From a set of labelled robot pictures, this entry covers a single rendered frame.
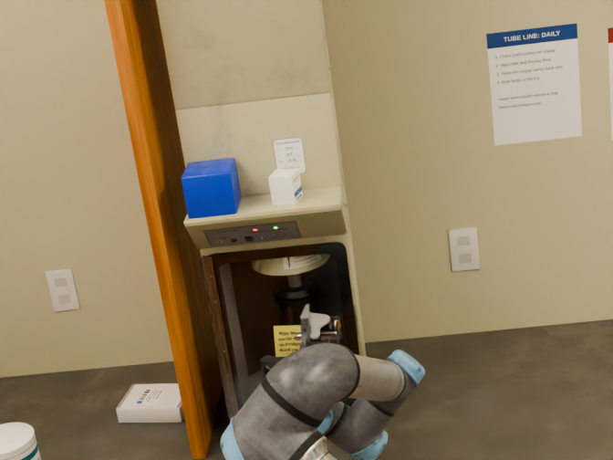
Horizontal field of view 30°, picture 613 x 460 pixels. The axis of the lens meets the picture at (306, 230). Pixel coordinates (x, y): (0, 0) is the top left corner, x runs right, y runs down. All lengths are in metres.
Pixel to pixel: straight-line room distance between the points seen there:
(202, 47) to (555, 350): 1.16
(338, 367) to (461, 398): 0.89
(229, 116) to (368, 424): 0.68
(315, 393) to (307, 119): 0.74
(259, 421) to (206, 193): 0.64
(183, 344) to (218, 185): 0.38
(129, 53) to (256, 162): 0.35
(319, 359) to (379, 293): 1.15
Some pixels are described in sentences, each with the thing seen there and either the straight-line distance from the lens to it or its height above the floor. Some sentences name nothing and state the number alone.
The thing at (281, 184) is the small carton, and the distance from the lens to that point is 2.30.
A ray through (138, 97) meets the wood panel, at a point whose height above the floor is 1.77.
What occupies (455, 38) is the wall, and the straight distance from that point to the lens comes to 2.75.
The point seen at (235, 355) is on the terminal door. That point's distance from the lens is 2.54.
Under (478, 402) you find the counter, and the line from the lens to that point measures 2.66.
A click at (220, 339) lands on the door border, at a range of 2.53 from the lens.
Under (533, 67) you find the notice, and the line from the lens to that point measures 2.78.
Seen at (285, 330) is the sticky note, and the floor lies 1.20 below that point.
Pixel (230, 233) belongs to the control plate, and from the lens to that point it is 2.35.
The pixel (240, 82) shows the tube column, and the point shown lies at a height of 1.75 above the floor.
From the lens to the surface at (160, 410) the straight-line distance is 2.75.
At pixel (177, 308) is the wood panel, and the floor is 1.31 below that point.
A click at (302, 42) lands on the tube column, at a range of 2.31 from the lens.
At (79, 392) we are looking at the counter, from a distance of 2.99.
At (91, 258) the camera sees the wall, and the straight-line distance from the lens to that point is 2.99.
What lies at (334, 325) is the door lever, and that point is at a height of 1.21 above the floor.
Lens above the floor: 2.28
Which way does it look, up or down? 21 degrees down
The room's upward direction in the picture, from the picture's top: 8 degrees counter-clockwise
